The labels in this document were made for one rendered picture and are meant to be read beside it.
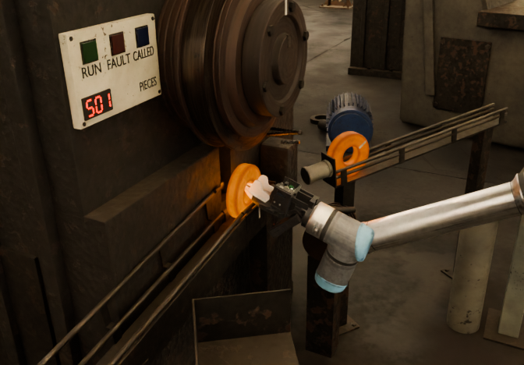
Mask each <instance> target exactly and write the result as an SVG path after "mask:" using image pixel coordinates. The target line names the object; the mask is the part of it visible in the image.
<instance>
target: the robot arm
mask: <svg viewBox="0 0 524 365"><path fill-rule="evenodd" d="M288 180H290V181H292V182H294V183H296V188H294V186H291V185H289V182H288ZM301 186H302V185H301V184H299V183H297V182H296V181H294V180H292V179H290V178H288V177H286V176H285V178H284V181H283V182H281V183H277V184H276V185H275V187H273V186H270V185H269V184H268V179H267V176H265V175H261V176H260V177H259V179H258V180H255V181H254V182H253V183H247V184H246V188H245V192H246V194H247V195H248V197H249V198H250V199H251V200H252V201H253V202H254V203H255V204H256V205H257V206H258V207H259V208H260V209H262V210H263V211H266V212H268V213H270V214H273V215H276V216H278V217H283V219H282V220H281V221H277V222H275V223H274V224H273V225H272V226H271V227H270V229H269V231H268V232H269V233H270V234H271V236H272V237H273V238H274V237H276V236H280V235H281V234H282V233H283V232H285V231H287V230H289V229H290V228H292V227H294V226H296V225H298V224H299V223H301V222H302V223H301V226H303V227H305V228H306V232H307V233H309V234H311V235H312V236H315V237H316V238H318V239H319V240H321V241H323V242H325V243H326V244H327V248H326V250H325V252H324V255H323V257H322V259H321V261H320V264H319V266H318V268H317V270H316V274H315V280H316V282H317V284H318V285H319V286H320V287H321V288H322V289H325V290H326V291H329V292H334V293H338V292H342V291H343V290H344V289H345V287H346V286H347V285H348V282H349V279H350V278H351V276H352V273H353V271H354V269H355V267H356V265H357V263H358V261H359V262H360V261H361V262H362V261H364V259H365V257H366V255H367V254H368V253H373V252H374V251H377V250H382V249H386V248H389V247H393V246H398V245H402V244H405V243H411V242H415V241H418V240H421V239H427V238H430V237H434V236H439V235H443V234H446V233H449V232H456V231H459V230H463V229H468V228H472V227H475V226H478V225H484V224H487V223H491V222H495V221H500V220H504V219H507V218H513V217H516V216H519V215H524V172H520V173H518V174H516V176H515V178H514V179H513V180H512V181H511V182H507V183H504V184H501V185H498V186H493V187H490V188H487V189H484V190H479V191H476V192H473V193H467V194H465V195H461V196H459V197H453V198H451V199H447V200H443V201H439V202H437V203H433V204H428V205H425V206H422V207H418V208H414V209H411V210H408V211H403V212H400V213H397V214H392V215H388V216H386V217H383V218H378V219H374V220H372V221H367V222H359V221H357V220H356V219H354V218H351V217H349V216H348V215H346V214H343V213H342V212H340V211H337V210H336V209H334V208H333V207H331V206H329V205H327V204H325V203H323V202H320V203H319V204H317V202H318V199H319V197H317V196H315V195H313V194H312V193H309V192H307V191H305V190H304V189H302V188H301ZM268 200H270V202H269V201H268Z"/></svg>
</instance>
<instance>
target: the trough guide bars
mask: <svg viewBox="0 0 524 365"><path fill-rule="evenodd" d="M492 106H495V103H492V104H489V105H486V106H483V107H481V108H478V109H475V110H472V111H470V112H467V113H464V114H461V115H458V116H456V117H453V118H450V119H447V120H444V121H442V122H439V123H436V124H433V125H431V126H428V127H425V128H422V129H419V130H417V131H414V132H411V133H408V134H406V135H403V136H400V137H397V138H394V139H393V140H389V141H386V142H383V143H382V144H378V145H375V146H373V147H369V149H370V150H369V151H372V150H374V149H377V148H379V147H383V146H385V147H383V148H381V149H379V150H376V151H373V152H370V153H369V156H372V155H374V154H378V153H380V152H382V151H385V152H384V153H381V154H378V155H375V156H373V157H371V158H368V159H365V160H362V161H359V162H356V163H354V164H352V165H348V166H346V167H344V168H340V169H338V170H336V174H338V173H339V172H340V173H341V174H340V175H337V176H336V177H337V179H340V178H341V184H342V186H345V185H348V183H347V175H350V174H352V173H354V172H358V171H360V170H363V169H365V168H369V167H370V166H373V165H376V164H379V163H381V162H383V161H387V160H389V159H392V158H395V157H398V156H399V159H398V161H399V164H402V163H404V162H405V153H408V152H410V151H414V150H415V149H418V148H421V147H424V146H426V145H428V144H431V143H434V142H437V141H439V140H443V139H444V138H447V137H450V136H451V141H452V144H454V143H456V141H457V133H461V132H463V131H466V130H468V129H472V128H473V127H476V126H479V125H482V124H484V123H486V122H490V121H492V120H495V119H498V118H499V124H500V126H501V125H503V124H504V119H505V115H507V114H508V113H507V112H505V111H507V110H508V107H506V108H502V109H500V110H497V111H495V112H492V111H494V108H490V107H492ZM482 110H484V111H483V112H479V111H482ZM475 112H479V113H477V114H475V115H471V114H473V113H475ZM489 112H491V113H489ZM498 113H500V115H496V114H498ZM483 114H484V115H483ZM467 115H471V116H469V117H466V118H464V119H460V118H462V117H465V116H467ZM480 115H483V116H480ZM492 115H496V116H494V117H491V118H489V119H485V118H488V117H490V116H492ZM477 116H480V117H479V118H476V117H477ZM473 118H476V119H473ZM456 119H460V120H458V121H455V122H452V123H449V124H447V125H445V126H443V124H445V123H448V122H451V121H454V120H456ZM469 119H473V120H470V121H468V122H464V121H467V120H469ZM482 119H485V120H483V121H481V122H478V123H475V124H472V125H471V126H467V125H469V124H471V123H474V122H477V121H480V120H482ZM461 122H464V123H462V124H459V123H461ZM456 124H459V125H457V126H453V125H456ZM450 126H453V127H452V128H449V129H446V128H448V127H450ZM463 126H467V127H465V128H462V129H459V130H457V129H458V128H461V127H463ZM434 127H437V128H436V129H433V128H434ZM429 129H432V130H430V131H428V132H425V133H422V134H420V135H417V136H414V137H411V138H409V139H406V140H403V141H400V142H397V143H396V144H391V143H394V142H396V141H399V140H402V139H405V138H407V137H409V136H413V135H416V134H417V133H421V132H424V131H426V130H429ZM443 129H445V130H443ZM442 130H443V131H442ZM450 131H451V133H448V132H450ZM435 132H437V133H435ZM431 133H435V134H432V135H430V136H426V135H429V134H431ZM444 133H448V134H446V135H443V136H440V135H442V134H444ZM423 136H426V137H424V138H422V139H419V140H416V139H418V138H420V137H423ZM436 136H440V137H438V138H435V139H433V140H429V139H431V138H434V137H436ZM412 140H416V141H413V142H411V143H409V144H405V143H408V142H410V141H412ZM425 140H429V141H427V142H425V143H422V144H419V145H416V146H415V147H410V146H412V145H415V144H418V143H421V142H423V141H425ZM402 144H405V145H402ZM399 145H402V146H400V147H397V146H399ZM393 147H396V148H395V149H392V148H393ZM407 147H410V148H409V149H406V150H405V148H407ZM396 151H399V152H398V153H396V154H392V155H390V156H387V157H385V158H382V159H379V160H377V161H373V162H371V163H369V164H366V165H363V166H360V167H358V168H354V167H356V166H359V165H362V164H365V163H367V162H369V161H372V160H375V159H378V158H381V157H383V156H385V155H389V154H391V153H394V152H396ZM369 156H368V157H369ZM351 157H352V154H350V155H347V156H345V157H343V161H344V160H347V159H350V158H351ZM351 168H354V169H353V170H350V171H347V170H348V169H351Z"/></svg>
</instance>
